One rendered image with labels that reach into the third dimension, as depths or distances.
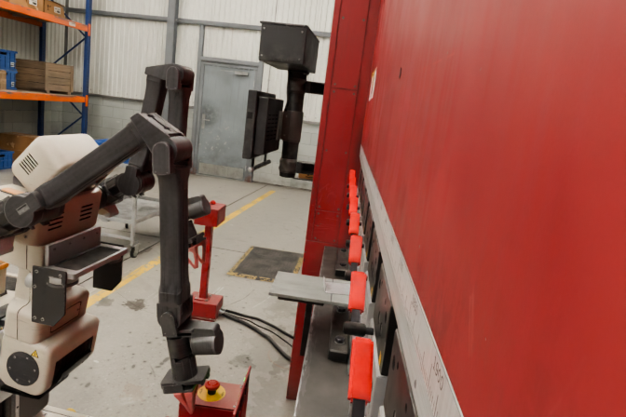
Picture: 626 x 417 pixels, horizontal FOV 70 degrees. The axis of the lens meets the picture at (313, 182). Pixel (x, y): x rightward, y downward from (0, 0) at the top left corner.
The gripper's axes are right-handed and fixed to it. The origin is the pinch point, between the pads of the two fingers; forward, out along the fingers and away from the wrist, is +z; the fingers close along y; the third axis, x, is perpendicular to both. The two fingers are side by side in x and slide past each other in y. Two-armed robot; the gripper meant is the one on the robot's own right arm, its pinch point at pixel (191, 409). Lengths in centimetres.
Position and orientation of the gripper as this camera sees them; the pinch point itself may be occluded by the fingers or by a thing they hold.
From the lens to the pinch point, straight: 124.6
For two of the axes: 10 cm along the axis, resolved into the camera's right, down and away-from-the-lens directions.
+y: 9.9, -1.1, -0.6
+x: 0.4, -1.5, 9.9
